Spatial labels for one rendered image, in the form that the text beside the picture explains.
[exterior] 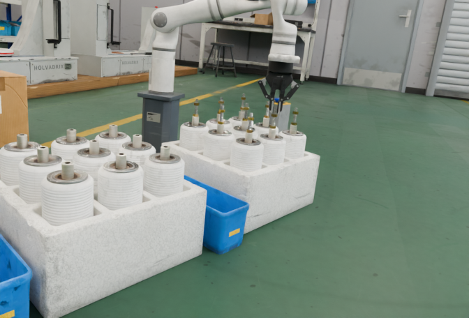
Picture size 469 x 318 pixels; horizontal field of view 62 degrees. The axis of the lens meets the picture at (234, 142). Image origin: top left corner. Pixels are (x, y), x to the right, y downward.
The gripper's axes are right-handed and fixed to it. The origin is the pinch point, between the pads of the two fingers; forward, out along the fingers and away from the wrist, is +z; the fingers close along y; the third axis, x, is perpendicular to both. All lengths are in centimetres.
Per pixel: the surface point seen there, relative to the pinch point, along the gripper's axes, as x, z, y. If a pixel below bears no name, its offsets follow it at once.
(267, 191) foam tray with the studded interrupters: 12.3, 23.6, 0.6
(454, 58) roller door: -447, -21, -291
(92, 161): 37, 11, 44
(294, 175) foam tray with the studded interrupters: 2.2, 21.3, -8.5
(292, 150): -4.1, 14.7, -8.0
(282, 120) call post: -31.3, 10.2, -6.7
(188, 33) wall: -567, -18, 99
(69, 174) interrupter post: 50, 9, 44
